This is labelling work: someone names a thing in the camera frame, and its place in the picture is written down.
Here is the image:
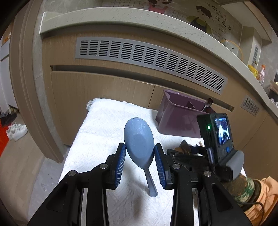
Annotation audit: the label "light blue plastic rice paddle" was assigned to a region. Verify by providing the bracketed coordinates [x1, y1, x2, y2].
[124, 117, 158, 197]

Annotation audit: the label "camouflage sleeve forearm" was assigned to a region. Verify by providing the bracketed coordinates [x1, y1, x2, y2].
[222, 176, 278, 226]

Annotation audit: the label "white textured table cloth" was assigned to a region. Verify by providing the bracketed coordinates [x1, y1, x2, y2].
[58, 97, 247, 226]

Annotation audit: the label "purple plastic utensil holder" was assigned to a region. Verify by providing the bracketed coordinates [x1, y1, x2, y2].
[156, 90, 214, 138]

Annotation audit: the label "dark ladle in holder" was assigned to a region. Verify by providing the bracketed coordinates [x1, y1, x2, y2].
[202, 98, 215, 114]

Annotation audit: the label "small grey vent grille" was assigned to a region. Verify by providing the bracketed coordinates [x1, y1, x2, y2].
[240, 95, 260, 116]

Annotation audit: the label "wooden cabinet front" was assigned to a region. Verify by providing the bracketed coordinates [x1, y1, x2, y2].
[42, 30, 277, 178]

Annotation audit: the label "white sneakers on floor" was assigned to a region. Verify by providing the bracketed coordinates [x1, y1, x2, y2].
[6, 123, 28, 141]

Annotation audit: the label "orange bottle on counter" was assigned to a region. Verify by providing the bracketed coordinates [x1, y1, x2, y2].
[256, 64, 266, 85]

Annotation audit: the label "long grey vent grille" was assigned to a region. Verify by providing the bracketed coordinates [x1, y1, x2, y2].
[75, 37, 228, 94]

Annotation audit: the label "clear lid with yellow rim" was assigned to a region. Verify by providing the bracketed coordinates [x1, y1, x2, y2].
[221, 39, 244, 61]

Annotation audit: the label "white speckled countertop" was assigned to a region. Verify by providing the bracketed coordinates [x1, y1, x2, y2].
[39, 7, 277, 115]

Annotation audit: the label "camera with lit screen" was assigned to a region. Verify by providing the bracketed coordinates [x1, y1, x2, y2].
[197, 113, 234, 165]

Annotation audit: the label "cartoon kitchen wall sticker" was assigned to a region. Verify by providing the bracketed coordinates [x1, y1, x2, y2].
[148, 1, 242, 43]

